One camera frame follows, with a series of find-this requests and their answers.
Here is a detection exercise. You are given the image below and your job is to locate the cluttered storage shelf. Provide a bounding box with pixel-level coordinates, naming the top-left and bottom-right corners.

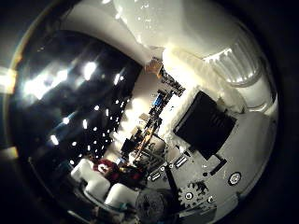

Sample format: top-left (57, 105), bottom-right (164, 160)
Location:
top-left (134, 57), bottom-right (187, 157)

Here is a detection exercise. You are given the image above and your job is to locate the person in red shirt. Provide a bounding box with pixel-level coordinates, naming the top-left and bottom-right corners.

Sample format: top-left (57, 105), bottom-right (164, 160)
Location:
top-left (93, 158), bottom-right (146, 188)

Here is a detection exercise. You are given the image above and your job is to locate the round grey speckled knob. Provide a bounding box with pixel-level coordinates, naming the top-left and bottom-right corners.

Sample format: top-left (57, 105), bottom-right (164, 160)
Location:
top-left (135, 189), bottom-right (170, 224)

